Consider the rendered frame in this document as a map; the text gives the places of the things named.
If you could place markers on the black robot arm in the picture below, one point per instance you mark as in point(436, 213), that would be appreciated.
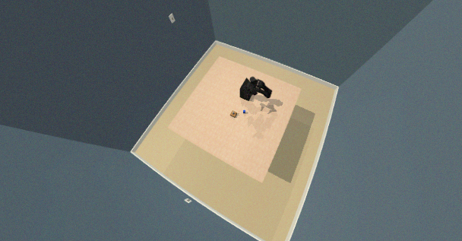
point(258, 84)

